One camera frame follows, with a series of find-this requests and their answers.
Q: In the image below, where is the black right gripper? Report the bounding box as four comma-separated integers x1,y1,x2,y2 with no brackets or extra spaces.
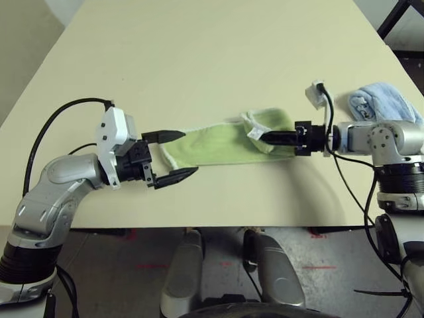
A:
260,119,341,156

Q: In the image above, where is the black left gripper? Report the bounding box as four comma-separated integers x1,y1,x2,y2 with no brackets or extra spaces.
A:
117,130,199,190

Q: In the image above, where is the green terry towel white trim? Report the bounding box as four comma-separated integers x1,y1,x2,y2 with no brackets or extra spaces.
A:
158,107,297,168

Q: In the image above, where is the light blue folded towel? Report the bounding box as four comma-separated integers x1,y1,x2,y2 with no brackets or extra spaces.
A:
347,81,424,125

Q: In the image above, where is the black table foot bar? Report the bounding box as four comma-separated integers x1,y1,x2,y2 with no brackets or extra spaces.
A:
71,228,132,244
309,226,377,237

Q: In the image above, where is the silver left robot leg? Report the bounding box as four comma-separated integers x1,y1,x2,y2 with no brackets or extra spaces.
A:
160,228,206,312

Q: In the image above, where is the silver robot leg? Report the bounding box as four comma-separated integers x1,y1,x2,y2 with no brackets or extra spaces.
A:
160,228,206,312
244,228,305,309

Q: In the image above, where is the silver right robot leg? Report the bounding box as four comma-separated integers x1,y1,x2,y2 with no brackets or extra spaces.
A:
244,228,305,309

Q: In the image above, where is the black robot waist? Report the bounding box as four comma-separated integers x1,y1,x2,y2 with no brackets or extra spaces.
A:
188,293,335,318

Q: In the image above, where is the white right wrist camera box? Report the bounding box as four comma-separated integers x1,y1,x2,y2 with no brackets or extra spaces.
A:
304,79,335,158

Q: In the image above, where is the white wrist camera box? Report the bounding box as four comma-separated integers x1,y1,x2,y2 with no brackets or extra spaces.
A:
304,79,335,158
95,105,137,192

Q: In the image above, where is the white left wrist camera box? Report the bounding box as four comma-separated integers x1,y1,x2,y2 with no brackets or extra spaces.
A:
95,105,137,192

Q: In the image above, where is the thin black leg cable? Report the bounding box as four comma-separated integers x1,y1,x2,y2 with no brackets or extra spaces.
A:
244,260,264,301

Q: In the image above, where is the beige side table black frame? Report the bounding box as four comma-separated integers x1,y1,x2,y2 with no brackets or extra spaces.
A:
377,0,424,57

